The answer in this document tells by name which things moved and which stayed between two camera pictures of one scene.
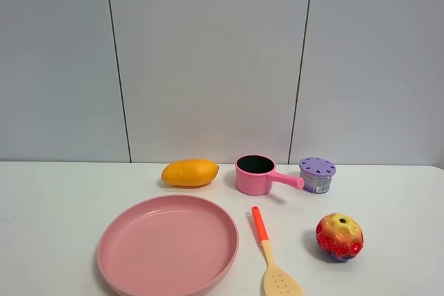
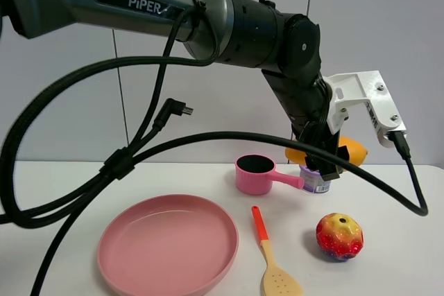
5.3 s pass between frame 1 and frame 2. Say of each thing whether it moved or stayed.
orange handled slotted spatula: stayed
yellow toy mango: moved
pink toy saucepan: stayed
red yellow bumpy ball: stayed
